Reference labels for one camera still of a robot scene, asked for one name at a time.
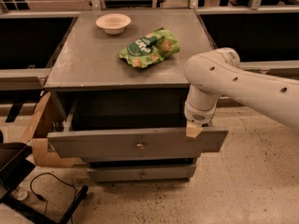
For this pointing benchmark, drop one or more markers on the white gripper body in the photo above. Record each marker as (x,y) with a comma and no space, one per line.
(198,114)

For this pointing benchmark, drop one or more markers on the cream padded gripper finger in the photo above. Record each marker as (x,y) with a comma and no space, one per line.
(193,129)

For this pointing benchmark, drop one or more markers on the grey top drawer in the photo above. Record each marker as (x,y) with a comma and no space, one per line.
(124,129)

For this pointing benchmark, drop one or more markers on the grey drawer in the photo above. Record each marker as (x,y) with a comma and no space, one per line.
(124,129)
(141,173)

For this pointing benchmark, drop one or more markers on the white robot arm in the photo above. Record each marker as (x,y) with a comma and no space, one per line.
(216,73)

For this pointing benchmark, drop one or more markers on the grey drawer cabinet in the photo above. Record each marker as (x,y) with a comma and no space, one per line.
(89,66)

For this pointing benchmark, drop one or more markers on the grey bottom drawer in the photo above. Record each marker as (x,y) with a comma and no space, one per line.
(141,173)

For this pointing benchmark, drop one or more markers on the green snack bag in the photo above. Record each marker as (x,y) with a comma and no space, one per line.
(150,49)

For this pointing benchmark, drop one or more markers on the white bowl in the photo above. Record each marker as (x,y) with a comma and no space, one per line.
(113,24)

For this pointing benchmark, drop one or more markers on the cardboard piece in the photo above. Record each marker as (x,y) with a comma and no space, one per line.
(45,156)

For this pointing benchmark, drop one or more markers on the black chair frame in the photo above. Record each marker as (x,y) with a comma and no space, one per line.
(13,170)

